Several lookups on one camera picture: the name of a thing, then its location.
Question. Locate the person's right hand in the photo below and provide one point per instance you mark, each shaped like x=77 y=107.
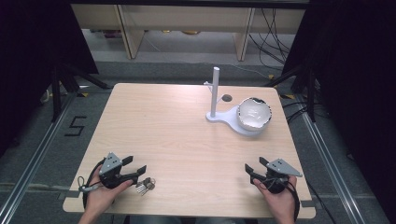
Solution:
x=280 y=200

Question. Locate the white stand with post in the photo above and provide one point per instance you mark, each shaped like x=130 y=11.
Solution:
x=214 y=93

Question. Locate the person's left hand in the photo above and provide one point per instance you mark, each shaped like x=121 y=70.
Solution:
x=101 y=196

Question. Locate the metal floor rail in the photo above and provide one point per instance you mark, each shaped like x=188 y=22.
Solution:
x=333 y=168
x=34 y=158

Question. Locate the black metal stand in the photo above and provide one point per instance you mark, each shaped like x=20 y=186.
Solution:
x=59 y=90
x=306 y=90

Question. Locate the person's legs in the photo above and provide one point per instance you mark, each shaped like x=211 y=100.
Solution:
x=193 y=220

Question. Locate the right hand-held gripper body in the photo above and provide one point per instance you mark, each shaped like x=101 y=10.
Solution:
x=277 y=174

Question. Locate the black curtain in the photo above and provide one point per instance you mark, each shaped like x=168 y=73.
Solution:
x=28 y=62
x=351 y=77

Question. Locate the dark round disc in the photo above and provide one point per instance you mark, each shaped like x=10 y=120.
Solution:
x=226 y=98

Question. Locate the bunch of silver keys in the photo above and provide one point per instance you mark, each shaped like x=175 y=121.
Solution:
x=145 y=185

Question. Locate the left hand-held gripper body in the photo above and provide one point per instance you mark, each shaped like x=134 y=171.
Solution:
x=109 y=169

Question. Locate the light wooden desk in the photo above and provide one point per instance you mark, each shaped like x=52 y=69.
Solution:
x=186 y=18

